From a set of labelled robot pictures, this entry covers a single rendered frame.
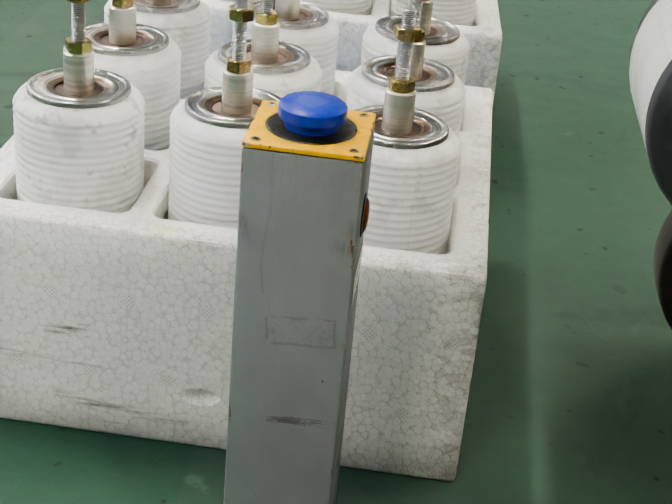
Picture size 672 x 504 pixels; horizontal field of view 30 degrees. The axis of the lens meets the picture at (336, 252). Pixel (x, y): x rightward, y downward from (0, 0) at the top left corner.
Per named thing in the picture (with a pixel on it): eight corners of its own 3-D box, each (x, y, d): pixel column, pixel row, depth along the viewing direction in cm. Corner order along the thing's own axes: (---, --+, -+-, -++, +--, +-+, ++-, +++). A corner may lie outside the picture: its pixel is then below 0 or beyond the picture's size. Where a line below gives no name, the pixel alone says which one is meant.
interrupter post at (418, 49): (424, 84, 101) (429, 44, 99) (395, 83, 100) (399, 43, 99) (419, 73, 103) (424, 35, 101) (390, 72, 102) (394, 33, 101)
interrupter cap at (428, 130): (465, 149, 89) (466, 140, 89) (366, 156, 87) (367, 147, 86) (423, 110, 95) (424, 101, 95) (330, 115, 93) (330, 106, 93)
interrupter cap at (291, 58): (278, 41, 107) (278, 33, 107) (328, 70, 102) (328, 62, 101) (200, 52, 103) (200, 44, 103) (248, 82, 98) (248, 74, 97)
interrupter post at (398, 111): (417, 137, 90) (422, 94, 89) (386, 139, 90) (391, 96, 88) (405, 125, 92) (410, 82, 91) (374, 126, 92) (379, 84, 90)
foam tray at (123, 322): (468, 251, 130) (493, 87, 121) (454, 484, 95) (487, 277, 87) (100, 204, 132) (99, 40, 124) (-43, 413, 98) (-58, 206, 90)
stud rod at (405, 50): (407, 112, 90) (419, 10, 86) (393, 113, 90) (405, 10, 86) (403, 107, 91) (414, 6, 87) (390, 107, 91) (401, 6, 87)
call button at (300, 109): (348, 126, 75) (351, 93, 74) (340, 151, 71) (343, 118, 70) (282, 117, 75) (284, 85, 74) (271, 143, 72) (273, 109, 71)
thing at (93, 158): (80, 346, 95) (76, 125, 87) (-5, 302, 100) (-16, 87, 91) (167, 300, 102) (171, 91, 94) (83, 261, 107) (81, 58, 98)
